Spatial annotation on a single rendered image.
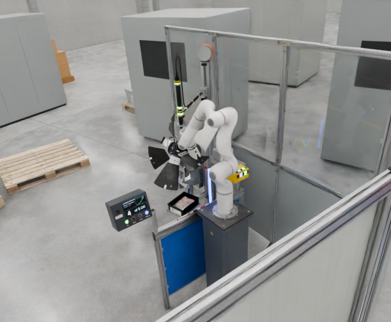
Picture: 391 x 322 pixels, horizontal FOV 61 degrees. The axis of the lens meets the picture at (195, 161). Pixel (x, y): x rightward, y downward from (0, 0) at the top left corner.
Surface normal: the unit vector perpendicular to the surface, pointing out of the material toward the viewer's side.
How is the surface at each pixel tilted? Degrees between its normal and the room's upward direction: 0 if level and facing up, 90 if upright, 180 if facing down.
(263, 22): 90
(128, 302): 0
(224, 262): 90
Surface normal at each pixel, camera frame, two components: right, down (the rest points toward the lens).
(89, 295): -0.07, -0.87
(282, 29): -0.60, 0.42
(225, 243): -0.12, 0.49
